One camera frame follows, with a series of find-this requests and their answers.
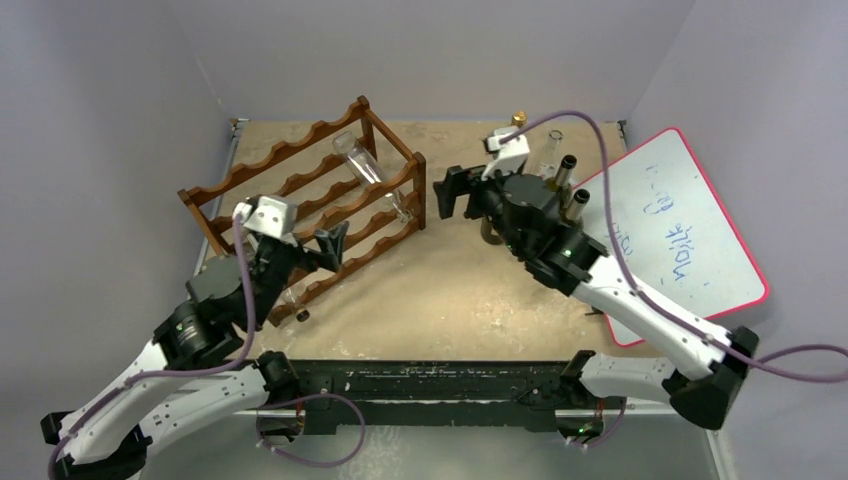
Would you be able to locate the black whiteboard clip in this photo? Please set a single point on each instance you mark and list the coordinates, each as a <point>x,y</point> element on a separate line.
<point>593,311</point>

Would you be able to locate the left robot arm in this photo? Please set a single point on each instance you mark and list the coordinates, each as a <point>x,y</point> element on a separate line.
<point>195,370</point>

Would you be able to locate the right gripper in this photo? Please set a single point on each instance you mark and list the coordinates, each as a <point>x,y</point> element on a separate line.
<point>472,196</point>

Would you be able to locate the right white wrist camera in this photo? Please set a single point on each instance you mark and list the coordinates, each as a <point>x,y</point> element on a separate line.
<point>508,152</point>

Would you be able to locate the small black-capped bottle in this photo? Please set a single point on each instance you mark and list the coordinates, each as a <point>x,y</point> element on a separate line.
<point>295,305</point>

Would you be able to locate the pink-framed whiteboard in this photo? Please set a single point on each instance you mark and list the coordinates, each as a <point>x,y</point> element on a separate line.
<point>673,229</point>

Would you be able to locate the clear glass wine bottle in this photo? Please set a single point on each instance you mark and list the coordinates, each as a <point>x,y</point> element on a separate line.
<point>550,157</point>

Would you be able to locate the dark green bottle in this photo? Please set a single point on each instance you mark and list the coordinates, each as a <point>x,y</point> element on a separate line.
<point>561,180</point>

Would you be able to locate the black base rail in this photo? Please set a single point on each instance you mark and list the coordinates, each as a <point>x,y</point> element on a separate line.
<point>537,396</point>

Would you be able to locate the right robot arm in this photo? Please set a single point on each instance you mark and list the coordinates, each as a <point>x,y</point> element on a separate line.
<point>701,369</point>

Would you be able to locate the wooden wine rack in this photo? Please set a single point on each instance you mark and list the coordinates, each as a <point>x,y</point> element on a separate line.
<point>339,202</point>

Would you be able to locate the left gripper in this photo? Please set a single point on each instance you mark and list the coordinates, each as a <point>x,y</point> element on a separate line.
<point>332,243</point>

